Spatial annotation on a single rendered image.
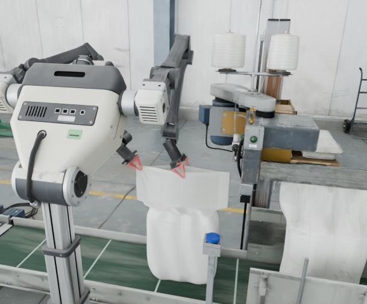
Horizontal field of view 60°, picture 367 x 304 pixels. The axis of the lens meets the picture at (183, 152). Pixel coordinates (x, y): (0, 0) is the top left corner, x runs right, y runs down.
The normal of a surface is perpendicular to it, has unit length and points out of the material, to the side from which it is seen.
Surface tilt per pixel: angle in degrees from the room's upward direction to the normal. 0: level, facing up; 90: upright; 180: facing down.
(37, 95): 50
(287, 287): 90
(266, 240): 90
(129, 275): 0
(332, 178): 90
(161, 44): 90
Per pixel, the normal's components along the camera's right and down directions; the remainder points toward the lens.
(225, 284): 0.02, -0.94
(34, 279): -0.21, 0.33
